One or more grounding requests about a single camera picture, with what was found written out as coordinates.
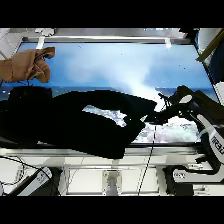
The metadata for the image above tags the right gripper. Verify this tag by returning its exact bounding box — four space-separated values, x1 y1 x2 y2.
146 109 175 125

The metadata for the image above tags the black garment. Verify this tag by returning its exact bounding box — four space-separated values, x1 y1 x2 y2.
0 85 158 160

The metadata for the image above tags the brown garment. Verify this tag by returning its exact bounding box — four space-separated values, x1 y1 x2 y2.
0 46 56 84

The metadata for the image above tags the black cable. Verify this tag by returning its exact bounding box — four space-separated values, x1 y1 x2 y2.
137 123 158 197

